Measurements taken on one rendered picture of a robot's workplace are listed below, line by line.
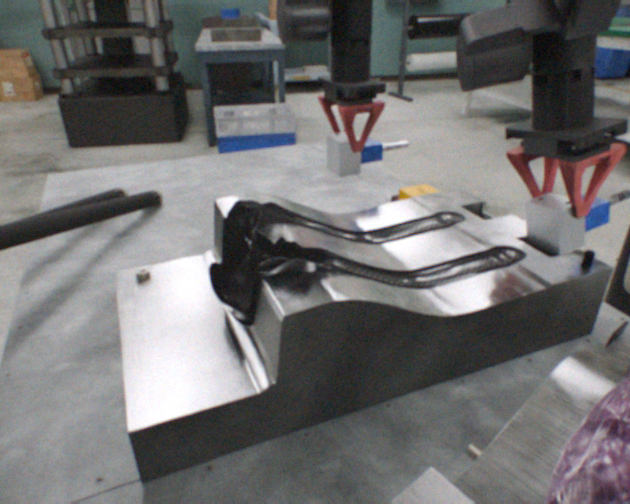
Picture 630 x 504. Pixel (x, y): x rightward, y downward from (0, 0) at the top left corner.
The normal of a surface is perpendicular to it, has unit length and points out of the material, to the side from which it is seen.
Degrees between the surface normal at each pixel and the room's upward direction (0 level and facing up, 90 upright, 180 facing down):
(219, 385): 0
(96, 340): 0
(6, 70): 84
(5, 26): 90
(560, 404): 14
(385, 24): 90
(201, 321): 0
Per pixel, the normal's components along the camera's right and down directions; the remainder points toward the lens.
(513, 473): -0.14, -0.81
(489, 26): -0.29, -0.48
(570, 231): 0.35, 0.32
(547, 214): -0.91, 0.33
